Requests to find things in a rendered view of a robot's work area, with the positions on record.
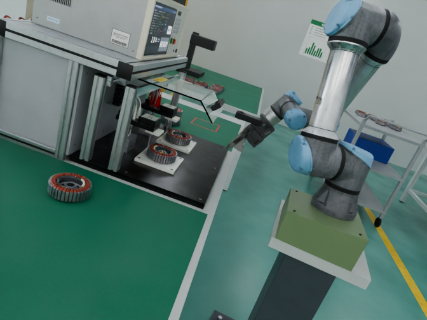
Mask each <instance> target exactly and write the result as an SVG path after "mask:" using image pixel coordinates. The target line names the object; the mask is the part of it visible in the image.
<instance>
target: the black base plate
mask: <svg viewBox="0 0 427 320"><path fill-rule="evenodd" d="M159 129H161V130H164V132H163V133H165V129H166V127H165V125H164V124H160V126H159ZM132 133H133V134H136V135H137V138H136V141H135V146H134V148H133V149H132V150H130V151H129V152H127V153H126V152H124V153H123V158H122V161H121V166H120V169H119V170H118V171H117V172H115V171H113V170H108V165H109V160H110V156H111V151H112V146H113V142H114V137H115V134H116V130H114V131H113V132H111V133H109V134H107V135H106V136H104V137H102V138H99V139H98V140H96V141H95V146H94V150H93V155H92V159H91V160H89V161H85V160H84V159H80V158H79V156H80V152H81V149H79V150H77V151H76V152H74V153H72V154H70V158H69V160H70V161H72V162H75V163H78V164H81V165H83V166H86V167H89V168H91V169H94V170H97V171H100V172H102V173H105V174H108V175H110V176H113V177H116V178H119V179H121V180H124V181H126V182H130V183H132V184H135V185H138V186H140V187H143V188H145V189H149V190H151V191H154V192H157V193H159V194H163V195H164V196H168V197H171V198H173V199H176V200H178V201H182V202H183V203H187V204H190V205H192V206H195V207H197V208H200V209H203V208H204V206H205V203H206V201H207V199H208V196H209V194H210V191H211V189H212V187H213V185H214V182H215V179H216V178H217V175H218V172H219V170H220V167H221V165H222V163H223V160H224V158H225V156H226V153H227V150H228V149H227V147H225V146H222V145H219V144H217V143H213V142H211V141H208V140H205V139H203V138H200V137H196V136H194V135H191V134H189V135H190V136H191V138H192V139H191V141H194V142H196V145H195V146H194V148H193V149H192V151H191V152H190V153H189V154H186V153H184V152H181V151H178V150H175V149H174V150H175V151H176V152H177V156H178V157H181V158H183V159H184V161H183V162H182V164H181V165H180V166H179V167H178V169H177V170H176V172H175V173H174V174H170V173H167V172H165V171H161V170H159V169H156V168H153V167H151V166H148V165H146V164H142V163H140V162H137V161H134V159H135V157H136V156H138V155H139V154H140V153H141V152H142V151H143V150H145V148H146V147H147V143H148V140H149V137H148V136H145V135H143V134H140V133H139V127H137V126H134V125H133V128H132ZM163 133H162V134H161V135H160V136H162V135H163ZM160 136H159V137H160ZM159 137H157V136H155V135H152V136H151V141H150V144H149V145H151V144H157V143H156V140H157V139H158V138H159Z"/></svg>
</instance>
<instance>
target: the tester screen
mask: <svg viewBox="0 0 427 320"><path fill-rule="evenodd" d="M175 14H176V11H174V10H171V9H168V8H166V7H163V6H160V5H158V4H156V5H155V9H154V13H153V17H152V22H151V27H150V30H149V35H148V38H147V44H146V46H158V48H159V44H160V41H161V38H162V37H170V34H162V33H163V28H164V25H167V26H172V27H173V22H174V19H175ZM152 36H157V37H158V38H157V41H156V44H151V38H152ZM163 52H166V51H158V50H149V51H146V50H145V52H144V53H163Z"/></svg>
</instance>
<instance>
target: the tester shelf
mask: <svg viewBox="0 0 427 320"><path fill-rule="evenodd" d="M0 36H3V37H7V38H9V39H12V40H14V41H18V42H20V43H23V44H26V45H29V46H32V47H34V48H37V49H40V50H43V51H46V52H48V53H52V54H54V55H57V56H60V57H63V58H66V59H68V60H72V61H74V62H77V63H80V64H83V65H86V66H88V67H91V68H94V69H97V70H100V71H102V72H106V73H108V74H111V75H114V76H116V77H120V78H122V79H125V80H127V81H133V80H136V79H140V78H143V77H148V76H153V75H156V74H160V73H164V72H168V71H171V70H176V69H180V68H183V67H186V64H187V60H188V57H184V56H182V55H178V54H177V56H176V57H168V58H158V59H152V60H138V59H136V58H133V57H130V56H128V55H124V54H122V53H118V52H117V51H113V50H110V49H107V48H105V47H102V46H99V45H96V44H93V43H90V42H88V41H84V40H82V39H78V38H76V37H73V36H70V35H67V34H64V33H62V32H59V31H56V30H53V29H50V28H47V27H44V26H42V25H38V24H36V23H33V22H31V21H30V20H19V19H12V18H0Z"/></svg>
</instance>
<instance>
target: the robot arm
mask: <svg viewBox="0 0 427 320"><path fill-rule="evenodd" d="M323 29H324V33H325V34H326V36H329V38H328V41H327V46H328V47H329V49H330V53H329V57H328V59H327V63H326V66H325V70H324V73H323V77H322V81H321V83H320V87H319V90H318V94H317V97H316V101H315V104H314V107H313V110H309V109H305V108H302V107H300V105H301V104H302V100H301V99H300V98H299V96H298V95H297V94H296V93H295V91H294V90H290V91H288V92H287V93H286V94H283V96H282V97H281V98H279V99H278V100H277V101H276V102H275V103H274V104H272V105H271V106H270V107H268V108H267V109H266V110H265V111H264V112H263V114H261V115H260V117H261V118H258V117H255V116H252V115H250V114H246V113H244V112H243V111H238V110H237V111H236V114H235V118H237V119H239V120H243V121H246V122H248V123H251V124H249V125H248V126H247V127H246V128H244V129H243V131H242V132H241V133H239V134H238V135H237V136H236V137H235V138H234V139H233V140H232V141H231V142H230V143H229V144H228V146H227V149H230V148H231V147H234V148H235V149H236V150H238V151H240V152H242V151H243V148H244V143H245V141H246V139H247V140H248V142H249V143H250V144H251V145H252V146H253V148H254V147H256V146H257V145H259V144H260V143H261V142H262V141H263V140H264V139H265V138H266V137H267V136H268V135H270V134H271V133H272V132H274V130H275V128H274V127H273V126H275V125H276V124H278V123H279V122H280V121H281V120H282V119H284V122H285V124H286V125H287V126H288V127H289V128H290V129H291V130H300V129H302V128H304V129H303V130H302V131H301V135H297V136H295V137H294V138H293V140H292V141H291V143H290V147H289V152H288V159H289V162H290V166H291V168H292V169H293V170H294V171H295V172H297V173H302V174H303V175H307V176H308V175H309V176H313V177H318V178H324V179H325V181H324V183H323V185H322V186H321V187H320V188H319V189H318V190H317V191H316V193H315V194H314V195H313V197H312V200H311V204H312V205H313V206H314V207H315V208H316V209H317V210H319V211H321V212H322V213H324V214H326V215H328V216H330V217H333V218H336V219H339V220H344V221H353V220H354V219H355V217H356V215H357V209H358V196H359V193H360V191H361V189H362V187H363V184H364V182H365V179H366V177H367V175H368V173H369V170H370V169H371V166H372V162H373V160H374V156H373V155H372V154H371V153H370V152H367V151H366V150H363V149H361V148H359V147H357V146H355V145H352V144H350V143H348V142H345V141H340V142H339V143H338V141H339V139H338V137H337V135H336V131H337V130H338V127H339V125H340V121H339V120H340V117H341V115H342V113H343V112H344V111H345V110H346V109H347V108H348V106H349V105H350V103H351V102H352V101H353V100H354V99H355V97H356V96H357V95H358V94H359V92H360V91H361V90H362V89H363V87H364V86H365V85H366V84H367V83H368V81H369V80H370V79H371V77H372V76H373V75H374V74H375V73H376V71H377V70H378V69H379V68H380V66H382V65H386V64H387V63H388V62H389V60H390V59H391V58H392V56H393V55H394V54H395V52H396V50H397V48H398V45H399V42H400V38H401V34H402V28H401V24H400V21H399V19H398V17H397V16H396V15H395V14H394V13H393V12H392V11H391V10H388V9H384V8H382V7H379V6H376V5H374V4H370V3H368V2H365V1H362V0H340V1H339V2H338V3H337V4H336V5H335V6H334V7H333V8H332V10H331V11H330V13H329V15H328V17H327V19H326V21H325V25H324V28H323ZM263 124H265V125H263ZM337 143H338V144H337Z"/></svg>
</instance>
